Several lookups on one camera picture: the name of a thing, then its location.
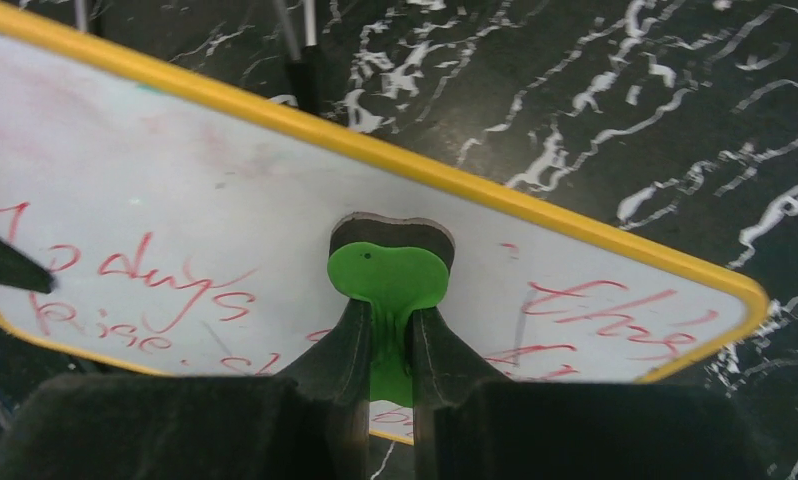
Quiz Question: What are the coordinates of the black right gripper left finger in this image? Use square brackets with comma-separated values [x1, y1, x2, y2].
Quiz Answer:
[0, 300, 371, 479]

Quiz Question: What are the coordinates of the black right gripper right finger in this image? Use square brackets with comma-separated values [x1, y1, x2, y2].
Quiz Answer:
[412, 308, 766, 480]

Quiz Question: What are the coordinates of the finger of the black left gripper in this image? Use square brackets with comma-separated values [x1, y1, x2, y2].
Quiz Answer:
[0, 239, 55, 294]

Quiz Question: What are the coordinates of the green bone-shaped eraser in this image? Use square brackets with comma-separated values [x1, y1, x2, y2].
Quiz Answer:
[327, 212, 455, 408]

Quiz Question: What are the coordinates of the yellow-framed whiteboard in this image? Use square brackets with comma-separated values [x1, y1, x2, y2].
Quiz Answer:
[0, 0, 771, 446]

